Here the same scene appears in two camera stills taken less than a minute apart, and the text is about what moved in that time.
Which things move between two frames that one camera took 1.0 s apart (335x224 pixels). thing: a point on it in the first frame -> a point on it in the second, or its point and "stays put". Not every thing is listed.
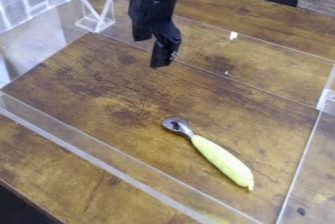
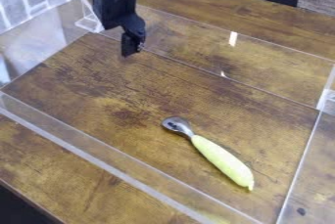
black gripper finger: (164, 53) -> (130, 43)
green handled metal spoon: (221, 158) stays put
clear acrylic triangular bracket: (94, 22) stays put
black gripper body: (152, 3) -> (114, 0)
